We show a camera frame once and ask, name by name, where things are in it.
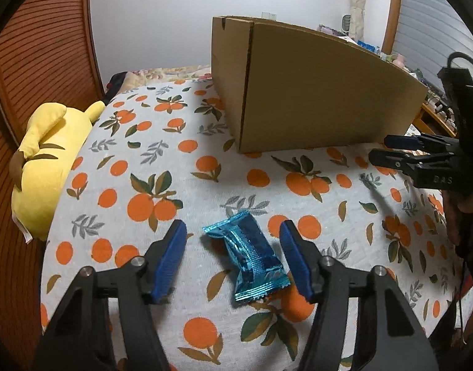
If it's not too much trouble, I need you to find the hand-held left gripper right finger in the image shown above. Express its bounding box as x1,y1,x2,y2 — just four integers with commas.
280,220,440,371

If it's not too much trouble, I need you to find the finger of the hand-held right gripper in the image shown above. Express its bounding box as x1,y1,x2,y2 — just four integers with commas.
368,150,455,176
384,133,460,154

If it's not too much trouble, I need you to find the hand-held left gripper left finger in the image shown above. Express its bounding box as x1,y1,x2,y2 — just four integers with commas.
35,220,188,371

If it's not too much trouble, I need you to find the blue foil snack packet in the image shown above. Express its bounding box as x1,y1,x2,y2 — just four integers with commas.
203,212,289,303

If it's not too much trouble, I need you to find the brown cardboard box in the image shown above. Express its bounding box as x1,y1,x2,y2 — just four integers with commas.
211,15,429,153

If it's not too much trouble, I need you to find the wooden desk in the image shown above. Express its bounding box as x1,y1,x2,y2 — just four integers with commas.
412,100,465,139

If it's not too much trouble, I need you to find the orange print bedsheet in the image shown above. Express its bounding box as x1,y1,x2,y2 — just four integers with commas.
41,77,473,371

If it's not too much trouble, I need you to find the grey window blind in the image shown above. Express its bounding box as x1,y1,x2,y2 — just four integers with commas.
391,0,473,86

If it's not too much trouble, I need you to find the pale floral curtain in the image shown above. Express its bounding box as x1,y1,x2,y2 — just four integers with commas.
345,0,367,43

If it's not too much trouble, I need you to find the yellow plush toy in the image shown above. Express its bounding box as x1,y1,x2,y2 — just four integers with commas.
10,100,105,242

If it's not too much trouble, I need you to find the dark cloth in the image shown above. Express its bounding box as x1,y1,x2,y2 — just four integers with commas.
104,71,129,100

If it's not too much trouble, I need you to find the floral quilt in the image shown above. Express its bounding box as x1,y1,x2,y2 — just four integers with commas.
124,64,214,86

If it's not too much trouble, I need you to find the brown louvred wardrobe door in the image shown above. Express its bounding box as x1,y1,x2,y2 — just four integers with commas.
0,0,106,341

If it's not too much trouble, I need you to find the wooden window frame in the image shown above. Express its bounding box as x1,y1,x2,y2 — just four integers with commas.
381,0,404,57

